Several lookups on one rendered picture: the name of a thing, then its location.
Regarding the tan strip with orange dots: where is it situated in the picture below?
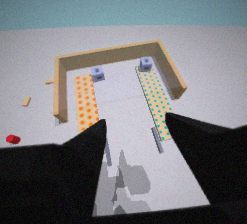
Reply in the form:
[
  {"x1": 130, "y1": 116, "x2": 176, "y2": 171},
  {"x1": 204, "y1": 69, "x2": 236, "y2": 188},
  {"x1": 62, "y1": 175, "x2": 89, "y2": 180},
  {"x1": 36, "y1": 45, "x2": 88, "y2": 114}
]
[{"x1": 76, "y1": 106, "x2": 99, "y2": 134}]

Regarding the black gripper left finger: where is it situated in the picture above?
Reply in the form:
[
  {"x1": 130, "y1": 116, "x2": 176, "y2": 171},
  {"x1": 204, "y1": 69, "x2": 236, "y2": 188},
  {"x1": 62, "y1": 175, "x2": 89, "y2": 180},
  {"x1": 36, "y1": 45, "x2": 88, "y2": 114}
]
[{"x1": 0, "y1": 119, "x2": 107, "y2": 218}]

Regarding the tan strip with teal polka dots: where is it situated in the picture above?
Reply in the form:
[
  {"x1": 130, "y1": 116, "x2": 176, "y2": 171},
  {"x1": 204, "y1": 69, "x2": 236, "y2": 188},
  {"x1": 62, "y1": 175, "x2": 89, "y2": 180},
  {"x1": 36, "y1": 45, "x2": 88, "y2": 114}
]
[{"x1": 145, "y1": 92, "x2": 174, "y2": 141}]

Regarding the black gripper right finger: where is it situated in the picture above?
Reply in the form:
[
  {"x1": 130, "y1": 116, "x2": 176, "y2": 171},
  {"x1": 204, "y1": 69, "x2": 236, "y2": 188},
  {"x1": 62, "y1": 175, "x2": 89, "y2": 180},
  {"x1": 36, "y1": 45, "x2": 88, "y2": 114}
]
[{"x1": 165, "y1": 112, "x2": 247, "y2": 205}]

